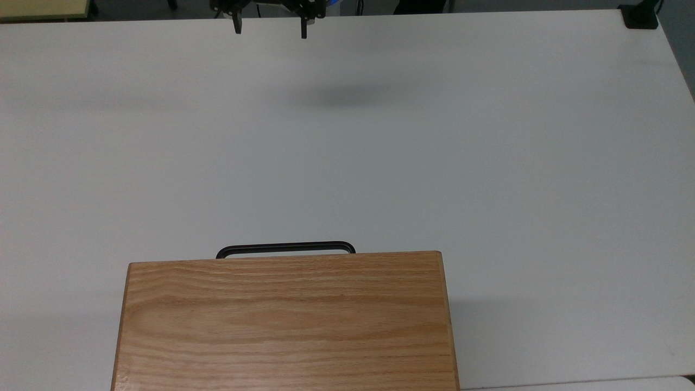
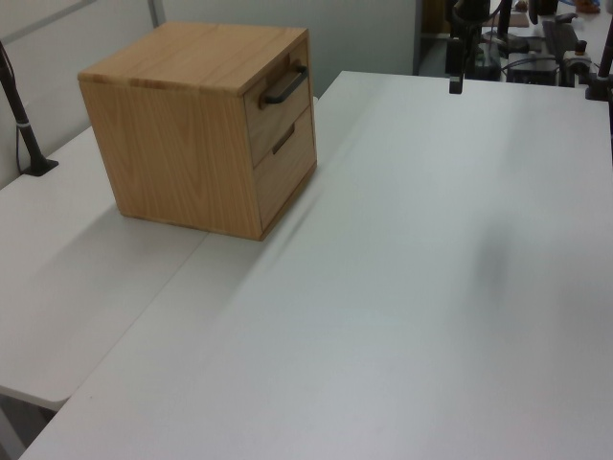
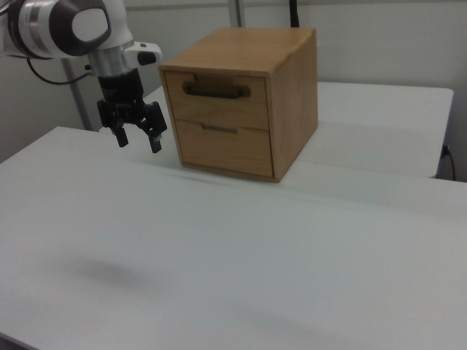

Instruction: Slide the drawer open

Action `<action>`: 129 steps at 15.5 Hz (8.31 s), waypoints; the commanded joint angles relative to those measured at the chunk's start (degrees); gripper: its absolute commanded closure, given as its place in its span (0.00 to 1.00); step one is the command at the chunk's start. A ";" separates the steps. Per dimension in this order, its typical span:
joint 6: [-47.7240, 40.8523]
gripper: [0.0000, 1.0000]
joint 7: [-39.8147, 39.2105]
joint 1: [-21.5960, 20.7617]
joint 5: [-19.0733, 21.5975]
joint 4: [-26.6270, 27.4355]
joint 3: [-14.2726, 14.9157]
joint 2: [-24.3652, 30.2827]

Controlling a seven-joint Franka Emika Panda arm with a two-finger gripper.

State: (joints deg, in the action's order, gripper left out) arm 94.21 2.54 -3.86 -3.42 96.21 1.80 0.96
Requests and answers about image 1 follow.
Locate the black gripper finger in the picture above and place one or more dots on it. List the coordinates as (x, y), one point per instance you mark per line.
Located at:
(237, 25)
(304, 30)

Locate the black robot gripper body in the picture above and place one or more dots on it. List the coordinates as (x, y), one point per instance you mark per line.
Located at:
(282, 5)

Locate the oak wooden drawer cabinet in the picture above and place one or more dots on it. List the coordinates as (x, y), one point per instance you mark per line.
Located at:
(285, 326)

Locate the black table clamp mount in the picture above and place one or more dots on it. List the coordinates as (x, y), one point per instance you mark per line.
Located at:
(639, 16)

